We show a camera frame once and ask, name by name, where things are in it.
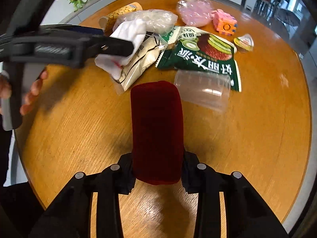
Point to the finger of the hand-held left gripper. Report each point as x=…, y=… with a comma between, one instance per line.
x=89, y=30
x=116, y=46

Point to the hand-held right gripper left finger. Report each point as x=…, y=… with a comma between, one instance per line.
x=125, y=176

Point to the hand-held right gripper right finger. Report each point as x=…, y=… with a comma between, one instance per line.
x=190, y=176

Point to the white tissue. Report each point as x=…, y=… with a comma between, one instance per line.
x=128, y=29

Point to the yellow patterned paper cup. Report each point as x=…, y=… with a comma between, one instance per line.
x=121, y=12

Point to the dark red velvet box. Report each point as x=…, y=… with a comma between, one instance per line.
x=157, y=129

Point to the person's left hand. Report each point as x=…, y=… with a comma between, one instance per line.
x=33, y=91

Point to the cream snack packet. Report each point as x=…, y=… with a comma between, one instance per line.
x=141, y=62

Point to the green dinosaur toy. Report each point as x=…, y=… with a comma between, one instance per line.
x=76, y=2

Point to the crumpled clear plastic bag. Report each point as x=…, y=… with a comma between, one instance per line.
x=153, y=19

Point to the green snack packet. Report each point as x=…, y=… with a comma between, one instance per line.
x=198, y=57

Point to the clear plastic cup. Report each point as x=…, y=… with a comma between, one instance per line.
x=203, y=89

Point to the pink toy cube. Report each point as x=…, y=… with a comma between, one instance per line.
x=224, y=22

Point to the small triangular wrapped snack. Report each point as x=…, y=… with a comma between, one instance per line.
x=244, y=42

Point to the white cabinet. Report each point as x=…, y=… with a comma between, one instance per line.
x=250, y=1

